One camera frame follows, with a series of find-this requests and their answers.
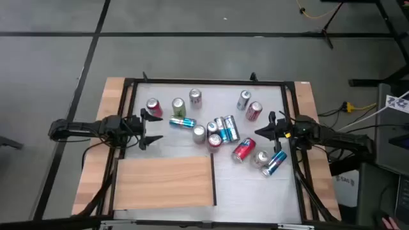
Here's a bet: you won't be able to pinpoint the black tripod stand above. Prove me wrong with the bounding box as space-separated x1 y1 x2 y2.
302 1 345 50

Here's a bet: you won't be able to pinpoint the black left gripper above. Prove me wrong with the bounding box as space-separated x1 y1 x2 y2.
121 108 164 151

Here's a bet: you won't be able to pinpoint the silver Diet Coke can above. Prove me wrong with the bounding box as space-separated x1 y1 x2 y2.
251 149 270 169

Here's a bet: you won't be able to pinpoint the black shelf side frame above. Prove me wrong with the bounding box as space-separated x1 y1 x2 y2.
210 153 218 207

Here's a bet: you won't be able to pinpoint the white printed box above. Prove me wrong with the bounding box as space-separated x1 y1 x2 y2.
332 169 360 208

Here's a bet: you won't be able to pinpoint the black floor cables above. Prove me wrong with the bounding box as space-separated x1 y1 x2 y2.
318 101 349 128

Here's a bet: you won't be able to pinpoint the yellow cable connector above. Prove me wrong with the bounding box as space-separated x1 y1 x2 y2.
343 101 378 113

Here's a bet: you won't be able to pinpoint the white marker paper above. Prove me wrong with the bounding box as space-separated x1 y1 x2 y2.
385 94 409 114

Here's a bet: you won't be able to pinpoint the black desk frame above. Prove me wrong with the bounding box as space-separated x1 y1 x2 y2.
321 0 409 88

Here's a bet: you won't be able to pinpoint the person's hand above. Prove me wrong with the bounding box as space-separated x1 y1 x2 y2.
382 216 400 230

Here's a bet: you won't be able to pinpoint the white red Spindrift can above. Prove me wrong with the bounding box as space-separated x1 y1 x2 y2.
192 124 207 144

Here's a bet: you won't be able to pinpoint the blue silver Red Bull can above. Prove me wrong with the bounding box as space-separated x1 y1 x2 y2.
169 116 197 129
206 121 219 137
213 116 231 144
236 89 252 111
223 114 241 143
261 149 288 178

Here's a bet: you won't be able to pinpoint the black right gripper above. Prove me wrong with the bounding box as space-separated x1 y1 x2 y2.
254 111 298 153

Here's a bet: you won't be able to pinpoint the yellow floor cable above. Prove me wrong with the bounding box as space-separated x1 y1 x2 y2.
295 0 340 19

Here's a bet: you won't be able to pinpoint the dark screen device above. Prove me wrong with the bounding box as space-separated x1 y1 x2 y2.
394 174 409 226

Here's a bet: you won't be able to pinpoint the grey cabinet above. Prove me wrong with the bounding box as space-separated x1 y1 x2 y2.
373 82 409 177

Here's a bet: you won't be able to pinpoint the green soda can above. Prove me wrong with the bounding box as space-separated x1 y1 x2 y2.
171 97 187 118

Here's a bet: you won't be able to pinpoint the black metal table frame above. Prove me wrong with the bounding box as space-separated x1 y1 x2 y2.
76 72 341 229

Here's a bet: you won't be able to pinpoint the wooden shelf board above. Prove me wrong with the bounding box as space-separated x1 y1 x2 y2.
113 155 215 211

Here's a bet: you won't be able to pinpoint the silver can with red print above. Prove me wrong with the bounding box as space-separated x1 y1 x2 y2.
189 88 203 110

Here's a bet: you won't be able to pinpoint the white cable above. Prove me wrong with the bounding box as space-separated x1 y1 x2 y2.
337 91 409 132

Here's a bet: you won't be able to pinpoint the black floor stand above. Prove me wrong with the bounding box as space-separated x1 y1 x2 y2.
0 135 25 150

